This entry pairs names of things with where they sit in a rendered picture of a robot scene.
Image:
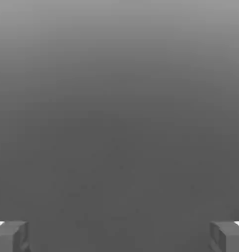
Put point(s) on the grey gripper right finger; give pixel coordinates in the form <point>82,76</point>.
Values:
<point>229,236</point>

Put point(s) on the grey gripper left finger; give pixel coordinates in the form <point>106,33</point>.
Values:
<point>8,236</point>

